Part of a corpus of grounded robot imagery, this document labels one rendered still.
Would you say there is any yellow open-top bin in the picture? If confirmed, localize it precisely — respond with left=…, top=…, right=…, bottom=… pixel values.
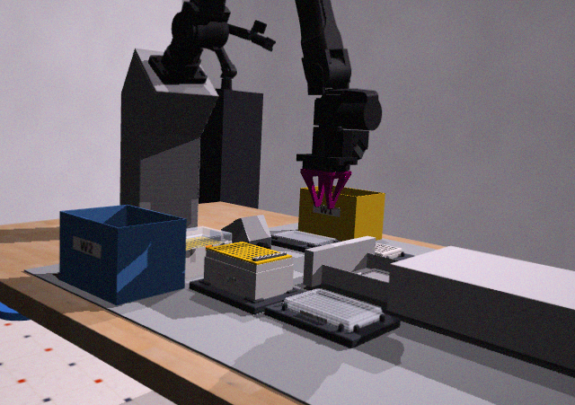
left=298, top=187, right=385, bottom=242

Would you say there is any blue open-top bin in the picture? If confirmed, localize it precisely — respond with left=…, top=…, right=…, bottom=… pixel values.
left=59, top=205, right=187, bottom=305

